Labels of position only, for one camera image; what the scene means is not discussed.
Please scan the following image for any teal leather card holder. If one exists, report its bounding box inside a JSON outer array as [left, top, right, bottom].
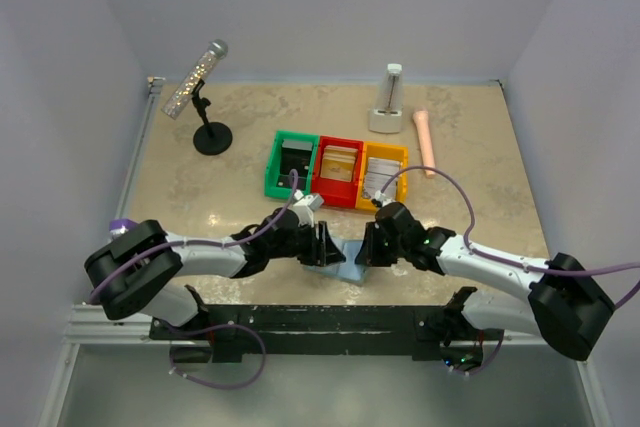
[[303, 239, 368, 285]]

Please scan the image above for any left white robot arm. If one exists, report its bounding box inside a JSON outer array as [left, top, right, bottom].
[[84, 209, 346, 339]]

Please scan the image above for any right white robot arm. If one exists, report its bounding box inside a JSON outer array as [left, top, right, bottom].
[[355, 202, 615, 361]]

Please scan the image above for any white cards stack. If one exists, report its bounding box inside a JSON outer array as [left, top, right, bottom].
[[362, 157, 402, 200]]

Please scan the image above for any black cards stack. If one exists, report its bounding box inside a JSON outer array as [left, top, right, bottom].
[[276, 139, 313, 190]]

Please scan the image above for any gold cards stack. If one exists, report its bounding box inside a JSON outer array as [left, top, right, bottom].
[[320, 145, 358, 183]]

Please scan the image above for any green plastic bin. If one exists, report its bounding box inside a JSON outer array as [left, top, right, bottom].
[[264, 130, 319, 199]]

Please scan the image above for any red plastic bin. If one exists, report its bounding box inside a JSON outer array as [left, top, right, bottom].
[[311, 136, 364, 209]]

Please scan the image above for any yellow plastic bin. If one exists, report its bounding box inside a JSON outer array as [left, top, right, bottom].
[[355, 141, 409, 211]]

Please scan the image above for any black microphone stand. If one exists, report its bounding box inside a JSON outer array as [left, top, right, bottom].
[[191, 80, 233, 156]]

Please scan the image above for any pink flashlight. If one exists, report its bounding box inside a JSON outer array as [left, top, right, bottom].
[[412, 109, 436, 177]]

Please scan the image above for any white metronome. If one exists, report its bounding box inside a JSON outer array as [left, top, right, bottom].
[[369, 63, 403, 134]]

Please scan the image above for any purple block fixture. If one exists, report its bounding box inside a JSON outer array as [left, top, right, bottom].
[[109, 218, 138, 239]]

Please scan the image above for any glitter silver microphone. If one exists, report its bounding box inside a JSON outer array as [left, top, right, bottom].
[[161, 39, 228, 120]]

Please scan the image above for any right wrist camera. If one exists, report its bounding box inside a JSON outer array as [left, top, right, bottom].
[[371, 190, 395, 209]]

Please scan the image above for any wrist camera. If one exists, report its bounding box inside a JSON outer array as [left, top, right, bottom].
[[289, 190, 324, 226], [371, 190, 395, 209]]

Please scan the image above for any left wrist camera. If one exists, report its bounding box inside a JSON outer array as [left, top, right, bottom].
[[289, 190, 324, 226]]

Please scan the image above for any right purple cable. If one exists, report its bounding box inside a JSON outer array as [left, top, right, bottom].
[[374, 165, 640, 308]]

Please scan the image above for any purple cable loop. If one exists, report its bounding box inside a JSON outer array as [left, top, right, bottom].
[[168, 324, 269, 389]]

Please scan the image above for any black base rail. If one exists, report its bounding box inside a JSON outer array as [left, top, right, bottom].
[[150, 305, 500, 363]]

